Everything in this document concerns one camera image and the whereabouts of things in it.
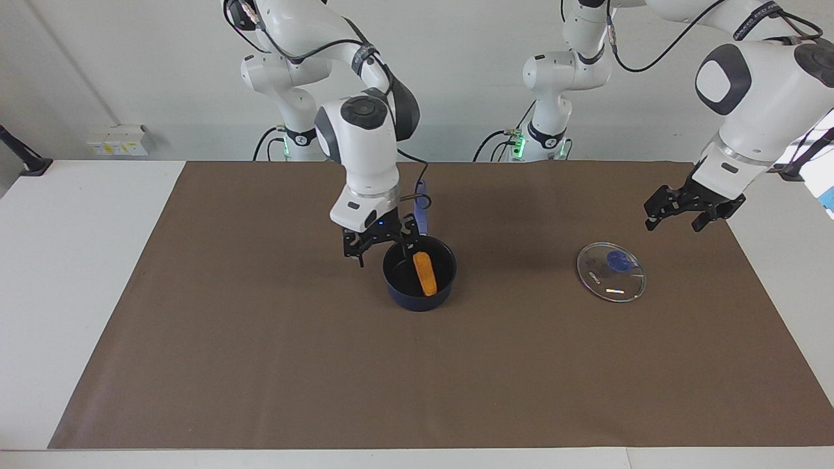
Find yellow toy corn cob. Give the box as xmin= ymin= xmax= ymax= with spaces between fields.
xmin=412 ymin=252 xmax=439 ymax=298

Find glass lid with purple knob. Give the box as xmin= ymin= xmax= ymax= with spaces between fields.
xmin=577 ymin=242 xmax=647 ymax=304

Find black clamp stand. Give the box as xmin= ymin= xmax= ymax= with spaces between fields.
xmin=772 ymin=127 xmax=834 ymax=182
xmin=0 ymin=124 xmax=53 ymax=177

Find brown table mat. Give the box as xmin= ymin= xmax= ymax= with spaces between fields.
xmin=48 ymin=161 xmax=834 ymax=450

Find dark blue saucepan, purple handle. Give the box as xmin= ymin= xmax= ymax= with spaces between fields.
xmin=382 ymin=181 xmax=457 ymax=313

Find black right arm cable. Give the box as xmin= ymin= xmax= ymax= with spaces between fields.
xmin=225 ymin=0 xmax=431 ymax=213

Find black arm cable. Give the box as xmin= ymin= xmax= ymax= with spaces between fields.
xmin=606 ymin=0 xmax=826 ymax=73
xmin=225 ymin=0 xmax=431 ymax=213

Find black base power cable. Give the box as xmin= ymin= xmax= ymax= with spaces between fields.
xmin=252 ymin=126 xmax=288 ymax=162
xmin=473 ymin=101 xmax=539 ymax=163

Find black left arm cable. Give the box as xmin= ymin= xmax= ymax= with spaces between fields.
xmin=606 ymin=0 xmax=826 ymax=73

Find black printed cable strap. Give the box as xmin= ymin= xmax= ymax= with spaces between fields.
xmin=732 ymin=1 xmax=781 ymax=41

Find white wall socket box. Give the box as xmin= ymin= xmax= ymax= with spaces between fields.
xmin=87 ymin=124 xmax=150 ymax=158

